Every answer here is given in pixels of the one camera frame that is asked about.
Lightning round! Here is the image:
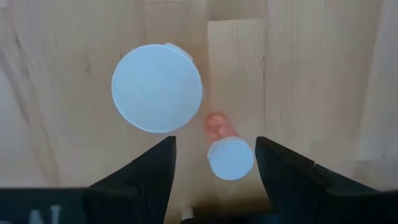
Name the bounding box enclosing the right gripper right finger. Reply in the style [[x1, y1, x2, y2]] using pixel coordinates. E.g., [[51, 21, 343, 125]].
[[254, 136, 398, 224]]

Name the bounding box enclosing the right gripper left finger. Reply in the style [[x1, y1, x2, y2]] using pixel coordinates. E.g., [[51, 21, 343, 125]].
[[85, 135, 177, 224]]

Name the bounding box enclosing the small red pill bottle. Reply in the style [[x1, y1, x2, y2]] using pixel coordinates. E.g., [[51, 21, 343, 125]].
[[203, 111, 255, 181]]

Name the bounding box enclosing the orange pill bottle white cap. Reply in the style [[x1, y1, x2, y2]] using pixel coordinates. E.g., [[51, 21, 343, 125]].
[[111, 42, 203, 134]]

